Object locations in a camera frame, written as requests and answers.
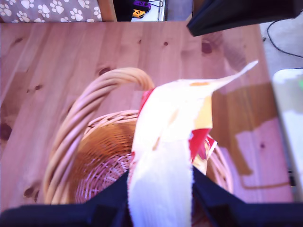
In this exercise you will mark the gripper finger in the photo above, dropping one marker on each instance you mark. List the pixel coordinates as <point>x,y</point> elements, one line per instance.
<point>111,201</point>
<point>210,196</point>

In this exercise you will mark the white box device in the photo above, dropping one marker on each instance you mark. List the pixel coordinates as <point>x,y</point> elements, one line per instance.
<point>291,118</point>

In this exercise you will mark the purple game controller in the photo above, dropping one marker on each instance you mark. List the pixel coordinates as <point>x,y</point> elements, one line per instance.
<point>142,4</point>

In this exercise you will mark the red Maltesers mini bunnies bag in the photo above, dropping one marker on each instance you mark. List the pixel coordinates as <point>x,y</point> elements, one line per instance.
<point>163,146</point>

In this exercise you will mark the yellow game controller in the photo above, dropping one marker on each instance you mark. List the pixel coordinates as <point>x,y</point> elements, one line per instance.
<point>138,13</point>

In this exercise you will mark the wooden chair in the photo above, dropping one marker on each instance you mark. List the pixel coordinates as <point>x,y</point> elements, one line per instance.
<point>107,10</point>

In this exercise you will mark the paw print chair cushion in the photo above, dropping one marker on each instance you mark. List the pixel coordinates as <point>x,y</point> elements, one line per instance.
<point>47,10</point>

